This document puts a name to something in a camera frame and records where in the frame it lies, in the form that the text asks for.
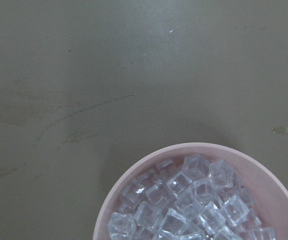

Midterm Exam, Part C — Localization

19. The pink bowl of ice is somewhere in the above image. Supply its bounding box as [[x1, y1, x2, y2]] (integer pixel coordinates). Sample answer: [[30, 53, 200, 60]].
[[92, 142, 288, 240]]

